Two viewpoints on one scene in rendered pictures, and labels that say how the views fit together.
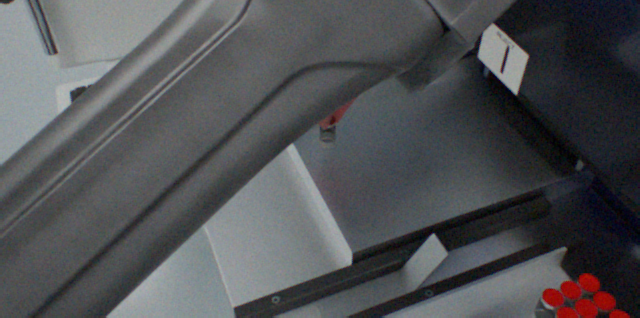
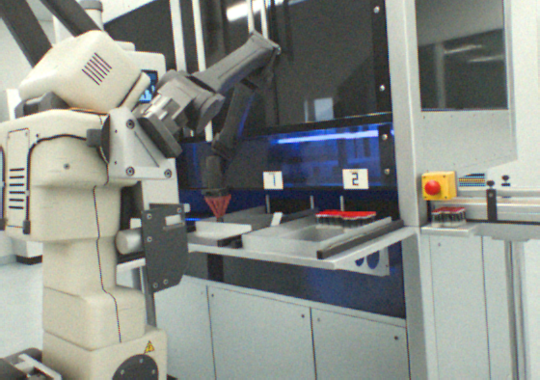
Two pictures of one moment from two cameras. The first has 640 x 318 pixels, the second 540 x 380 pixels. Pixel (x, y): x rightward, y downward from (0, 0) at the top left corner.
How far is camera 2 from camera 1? 1.07 m
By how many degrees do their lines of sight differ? 46
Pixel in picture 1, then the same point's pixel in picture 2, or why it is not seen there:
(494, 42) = (268, 177)
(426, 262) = (276, 221)
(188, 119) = (252, 48)
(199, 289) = not seen: outside the picture
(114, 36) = not seen: hidden behind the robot
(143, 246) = (253, 56)
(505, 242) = not seen: hidden behind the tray
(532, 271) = (310, 222)
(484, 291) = (298, 227)
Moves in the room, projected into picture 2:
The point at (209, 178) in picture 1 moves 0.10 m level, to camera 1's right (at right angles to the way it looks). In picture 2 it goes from (256, 53) to (294, 53)
